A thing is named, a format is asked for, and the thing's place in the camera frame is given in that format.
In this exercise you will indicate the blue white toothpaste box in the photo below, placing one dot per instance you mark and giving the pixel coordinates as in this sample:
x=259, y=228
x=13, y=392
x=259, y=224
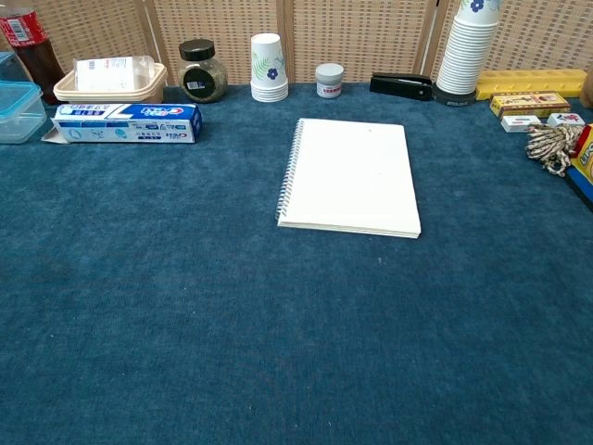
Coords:
x=139, y=121

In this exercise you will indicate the yellow block with holes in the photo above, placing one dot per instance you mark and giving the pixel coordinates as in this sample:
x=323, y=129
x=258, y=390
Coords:
x=528, y=83

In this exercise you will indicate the blue tablecloth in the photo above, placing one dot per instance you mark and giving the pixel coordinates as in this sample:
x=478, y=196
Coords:
x=185, y=287

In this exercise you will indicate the yellow red small box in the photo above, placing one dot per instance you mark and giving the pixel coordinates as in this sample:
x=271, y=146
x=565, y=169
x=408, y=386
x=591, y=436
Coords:
x=528, y=104

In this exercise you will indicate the glass jar black lid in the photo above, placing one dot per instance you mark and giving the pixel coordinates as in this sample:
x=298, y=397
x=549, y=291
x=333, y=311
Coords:
x=202, y=76

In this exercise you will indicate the small white jar grey lid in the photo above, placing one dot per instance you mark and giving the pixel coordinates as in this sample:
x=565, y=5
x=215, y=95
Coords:
x=330, y=81

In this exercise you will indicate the beige food trays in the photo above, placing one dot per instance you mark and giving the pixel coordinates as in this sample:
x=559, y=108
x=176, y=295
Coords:
x=153, y=88

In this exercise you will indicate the white tile red print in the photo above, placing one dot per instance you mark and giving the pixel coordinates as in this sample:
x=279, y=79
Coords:
x=520, y=123

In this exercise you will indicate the cola bottle red cap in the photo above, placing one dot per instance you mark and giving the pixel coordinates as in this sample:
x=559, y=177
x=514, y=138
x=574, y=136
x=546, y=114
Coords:
x=38, y=62

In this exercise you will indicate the black round cup base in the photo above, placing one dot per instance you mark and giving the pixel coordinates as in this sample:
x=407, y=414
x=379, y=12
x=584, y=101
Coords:
x=456, y=99

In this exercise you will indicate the tall floral paper cup stack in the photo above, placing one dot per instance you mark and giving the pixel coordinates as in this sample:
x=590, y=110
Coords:
x=465, y=55

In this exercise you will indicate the woven wooden folding screen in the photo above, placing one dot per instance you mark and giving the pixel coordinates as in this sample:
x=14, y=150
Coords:
x=352, y=32

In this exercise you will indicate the colourful box at edge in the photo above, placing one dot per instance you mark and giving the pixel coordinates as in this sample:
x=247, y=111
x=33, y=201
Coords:
x=584, y=157

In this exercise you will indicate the brown plush toy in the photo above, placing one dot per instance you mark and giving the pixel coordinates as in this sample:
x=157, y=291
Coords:
x=588, y=90

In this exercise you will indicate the white spiral notebook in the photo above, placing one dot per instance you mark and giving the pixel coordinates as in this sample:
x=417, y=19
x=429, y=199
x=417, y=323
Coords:
x=352, y=176

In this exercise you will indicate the black stapler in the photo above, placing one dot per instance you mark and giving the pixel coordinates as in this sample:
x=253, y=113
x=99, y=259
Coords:
x=398, y=85

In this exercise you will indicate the white plastic packet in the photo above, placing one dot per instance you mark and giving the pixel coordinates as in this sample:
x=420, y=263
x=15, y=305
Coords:
x=109, y=73

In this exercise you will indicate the short floral paper cup stack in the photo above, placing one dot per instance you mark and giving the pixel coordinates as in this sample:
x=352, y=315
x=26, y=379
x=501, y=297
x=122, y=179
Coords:
x=268, y=65

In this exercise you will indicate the clear container blue lid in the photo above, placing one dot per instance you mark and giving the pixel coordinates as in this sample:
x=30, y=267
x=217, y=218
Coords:
x=18, y=113

